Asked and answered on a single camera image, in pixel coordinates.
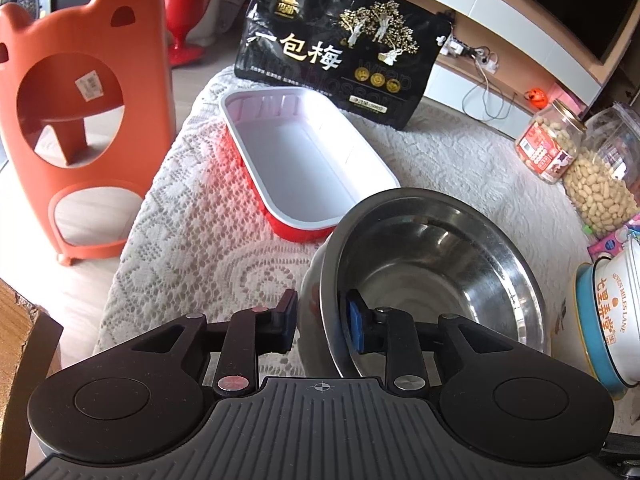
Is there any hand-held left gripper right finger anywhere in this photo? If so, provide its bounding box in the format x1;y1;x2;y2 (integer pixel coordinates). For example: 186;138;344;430
345;289;521;395

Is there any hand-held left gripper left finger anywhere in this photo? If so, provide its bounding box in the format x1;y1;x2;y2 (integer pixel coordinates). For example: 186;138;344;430
132;289;298;395

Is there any white floral plate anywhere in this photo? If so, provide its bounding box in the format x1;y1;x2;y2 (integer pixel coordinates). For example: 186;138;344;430
298;255;596;386

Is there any stainless steel bowl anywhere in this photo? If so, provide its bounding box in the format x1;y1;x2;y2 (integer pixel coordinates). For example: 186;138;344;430
322;187;548;386

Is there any white gold-rimmed bowl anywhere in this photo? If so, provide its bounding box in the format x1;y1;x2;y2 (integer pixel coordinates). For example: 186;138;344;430
592;240;640;388

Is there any blue bowl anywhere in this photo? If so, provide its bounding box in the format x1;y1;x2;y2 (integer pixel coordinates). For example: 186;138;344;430
574;262;631;388

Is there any white lace tablecloth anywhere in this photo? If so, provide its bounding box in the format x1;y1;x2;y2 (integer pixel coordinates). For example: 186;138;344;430
92;65;640;441

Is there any red and white rectangular tray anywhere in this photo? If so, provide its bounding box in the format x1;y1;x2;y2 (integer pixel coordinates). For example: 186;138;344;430
219;87;401;243

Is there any pink candy packet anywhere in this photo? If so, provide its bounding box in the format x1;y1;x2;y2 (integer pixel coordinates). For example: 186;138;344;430
587;225;633;263

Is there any orange plastic chair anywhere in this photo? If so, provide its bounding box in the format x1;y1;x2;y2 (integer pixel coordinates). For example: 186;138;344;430
0;0;177;266

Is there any small peanut jar red label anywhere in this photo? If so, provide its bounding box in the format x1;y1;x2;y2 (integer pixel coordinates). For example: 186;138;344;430
515;100;588;185

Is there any wooden table edge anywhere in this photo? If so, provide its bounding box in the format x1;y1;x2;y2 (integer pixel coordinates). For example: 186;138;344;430
0;277;63;441

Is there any large glass peanut jar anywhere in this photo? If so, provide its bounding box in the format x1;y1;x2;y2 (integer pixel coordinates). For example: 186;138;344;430
562;102;640;233

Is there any black snack bag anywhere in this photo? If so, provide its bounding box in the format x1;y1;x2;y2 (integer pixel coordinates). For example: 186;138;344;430
234;0;458;131

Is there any white power strip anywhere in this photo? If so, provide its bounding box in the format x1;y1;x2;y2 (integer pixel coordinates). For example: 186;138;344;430
440;35;501;73

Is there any white wooden TV cabinet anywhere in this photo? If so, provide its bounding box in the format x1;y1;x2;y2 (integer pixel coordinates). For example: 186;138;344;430
360;0;640;126

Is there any white cable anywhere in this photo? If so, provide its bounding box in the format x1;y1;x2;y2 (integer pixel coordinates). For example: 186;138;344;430
460;67;521;121

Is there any red pedestal bin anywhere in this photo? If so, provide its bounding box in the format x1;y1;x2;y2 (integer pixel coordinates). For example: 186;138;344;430
152;0;231;67

